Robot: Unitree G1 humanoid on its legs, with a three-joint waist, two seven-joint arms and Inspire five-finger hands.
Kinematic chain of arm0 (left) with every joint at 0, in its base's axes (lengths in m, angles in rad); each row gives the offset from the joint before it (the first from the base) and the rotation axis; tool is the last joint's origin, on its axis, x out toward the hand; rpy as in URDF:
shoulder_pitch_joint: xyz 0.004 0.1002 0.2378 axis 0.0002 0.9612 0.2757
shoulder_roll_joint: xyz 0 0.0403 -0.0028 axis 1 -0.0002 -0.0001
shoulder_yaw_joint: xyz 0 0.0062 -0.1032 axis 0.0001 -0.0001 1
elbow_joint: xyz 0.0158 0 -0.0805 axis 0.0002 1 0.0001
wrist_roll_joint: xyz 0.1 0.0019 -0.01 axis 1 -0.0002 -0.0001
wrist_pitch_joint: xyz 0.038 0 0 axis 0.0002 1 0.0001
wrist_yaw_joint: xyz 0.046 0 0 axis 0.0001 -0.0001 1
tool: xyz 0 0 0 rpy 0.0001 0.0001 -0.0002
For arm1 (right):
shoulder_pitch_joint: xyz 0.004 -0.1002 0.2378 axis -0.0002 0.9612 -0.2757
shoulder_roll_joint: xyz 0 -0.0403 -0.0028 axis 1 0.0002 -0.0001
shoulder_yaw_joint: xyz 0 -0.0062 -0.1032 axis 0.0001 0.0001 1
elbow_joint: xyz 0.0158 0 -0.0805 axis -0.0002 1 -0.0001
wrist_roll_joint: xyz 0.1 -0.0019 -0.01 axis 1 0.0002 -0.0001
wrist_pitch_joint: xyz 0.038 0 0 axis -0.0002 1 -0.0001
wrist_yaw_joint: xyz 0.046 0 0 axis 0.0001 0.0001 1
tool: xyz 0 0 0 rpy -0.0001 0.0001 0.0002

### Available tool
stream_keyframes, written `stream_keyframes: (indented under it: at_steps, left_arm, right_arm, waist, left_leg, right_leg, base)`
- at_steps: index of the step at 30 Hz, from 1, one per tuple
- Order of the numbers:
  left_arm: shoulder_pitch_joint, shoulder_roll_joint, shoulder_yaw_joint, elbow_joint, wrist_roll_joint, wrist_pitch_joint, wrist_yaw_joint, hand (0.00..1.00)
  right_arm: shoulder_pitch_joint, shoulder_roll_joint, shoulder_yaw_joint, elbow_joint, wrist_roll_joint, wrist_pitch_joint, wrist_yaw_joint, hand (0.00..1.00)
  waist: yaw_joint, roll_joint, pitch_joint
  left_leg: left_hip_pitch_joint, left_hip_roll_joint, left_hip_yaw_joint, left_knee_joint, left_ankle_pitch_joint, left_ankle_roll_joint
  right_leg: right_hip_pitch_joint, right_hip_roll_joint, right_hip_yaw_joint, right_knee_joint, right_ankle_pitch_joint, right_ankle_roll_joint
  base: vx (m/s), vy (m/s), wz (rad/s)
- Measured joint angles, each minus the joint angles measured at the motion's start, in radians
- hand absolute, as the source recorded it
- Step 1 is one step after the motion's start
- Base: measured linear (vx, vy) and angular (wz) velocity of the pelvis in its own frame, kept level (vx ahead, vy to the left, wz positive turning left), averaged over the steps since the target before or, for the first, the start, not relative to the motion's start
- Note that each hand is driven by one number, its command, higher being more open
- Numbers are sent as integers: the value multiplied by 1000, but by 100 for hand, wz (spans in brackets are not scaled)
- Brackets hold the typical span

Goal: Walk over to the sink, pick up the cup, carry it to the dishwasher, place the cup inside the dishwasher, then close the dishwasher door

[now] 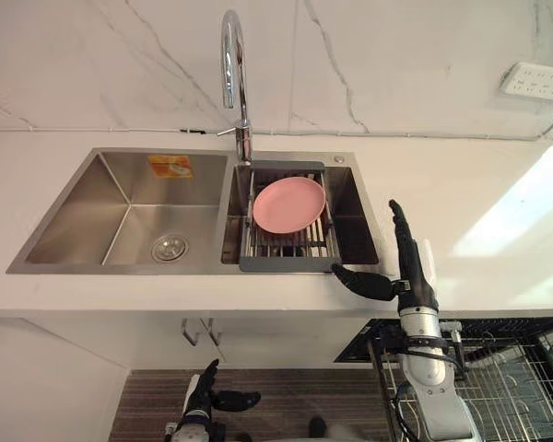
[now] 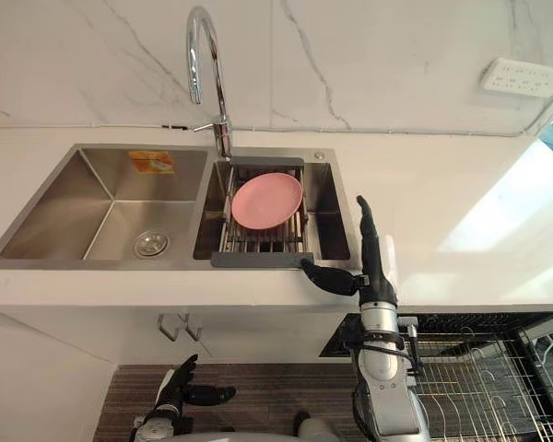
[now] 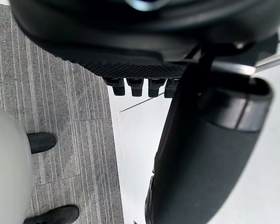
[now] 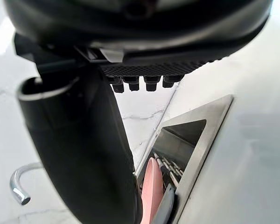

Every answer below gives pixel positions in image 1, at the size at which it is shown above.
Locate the orange sink sticker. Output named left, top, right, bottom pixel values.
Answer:
left=147, top=154, right=195, bottom=180

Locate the round sink drain strainer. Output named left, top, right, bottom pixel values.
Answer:
left=150, top=232, right=191, bottom=262

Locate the white base cabinet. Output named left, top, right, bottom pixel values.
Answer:
left=0, top=313, right=372, bottom=442

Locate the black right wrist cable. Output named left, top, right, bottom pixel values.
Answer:
left=393, top=321, right=467, bottom=442

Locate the pink plate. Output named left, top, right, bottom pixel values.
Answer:
left=252, top=176, right=328, bottom=236

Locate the silver cabinet handle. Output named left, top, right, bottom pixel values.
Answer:
left=181, top=318, right=200, bottom=347
left=200, top=317, right=223, bottom=347

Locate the stainless steel double sink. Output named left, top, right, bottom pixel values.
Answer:
left=5, top=146, right=382, bottom=276

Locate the dark right robot foot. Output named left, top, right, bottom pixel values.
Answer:
left=307, top=415, right=330, bottom=442

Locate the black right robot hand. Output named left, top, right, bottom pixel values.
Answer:
left=330, top=199, right=441, bottom=315

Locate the wire dishwasher rack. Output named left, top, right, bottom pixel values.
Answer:
left=369, top=330, right=553, bottom=442

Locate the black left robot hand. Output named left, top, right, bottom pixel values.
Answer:
left=183, top=358, right=263, bottom=418

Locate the grey sink drainer basket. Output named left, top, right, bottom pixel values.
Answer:
left=237, top=159, right=345, bottom=274

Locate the chrome gooseneck faucet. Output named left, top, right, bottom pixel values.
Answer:
left=216, top=9, right=255, bottom=168

